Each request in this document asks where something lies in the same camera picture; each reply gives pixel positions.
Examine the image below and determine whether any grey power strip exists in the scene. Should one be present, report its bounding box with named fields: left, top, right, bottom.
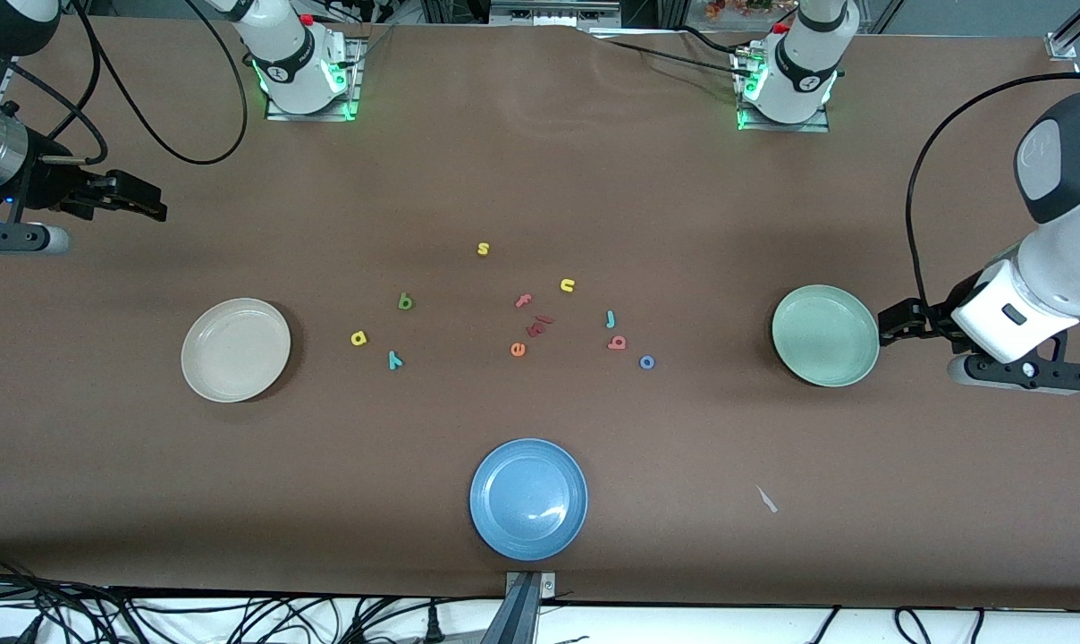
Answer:
left=489, top=0, right=623, bottom=28

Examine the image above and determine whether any black base cable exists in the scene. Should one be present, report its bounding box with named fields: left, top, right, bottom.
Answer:
left=607, top=39, right=742, bottom=76
left=674, top=25, right=754, bottom=59

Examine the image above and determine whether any brown table cover sheet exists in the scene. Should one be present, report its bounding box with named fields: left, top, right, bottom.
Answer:
left=0, top=16, right=1080, bottom=611

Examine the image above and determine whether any beige brown plate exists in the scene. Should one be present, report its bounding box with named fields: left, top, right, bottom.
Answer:
left=181, top=298, right=292, bottom=404

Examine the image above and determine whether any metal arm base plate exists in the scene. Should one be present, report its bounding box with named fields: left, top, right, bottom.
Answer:
left=266, top=36, right=363, bottom=123
left=737, top=49, right=831, bottom=133

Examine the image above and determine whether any blue plate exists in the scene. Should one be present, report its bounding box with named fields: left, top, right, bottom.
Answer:
left=469, top=437, right=589, bottom=563

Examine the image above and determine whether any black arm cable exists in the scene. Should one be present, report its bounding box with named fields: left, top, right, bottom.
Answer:
left=905, top=72, right=1080, bottom=312
left=0, top=0, right=249, bottom=166

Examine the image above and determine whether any light green plate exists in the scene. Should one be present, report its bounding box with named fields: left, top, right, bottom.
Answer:
left=771, top=284, right=882, bottom=388

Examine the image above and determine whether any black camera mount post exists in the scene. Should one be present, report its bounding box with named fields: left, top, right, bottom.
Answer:
left=482, top=571, right=559, bottom=644

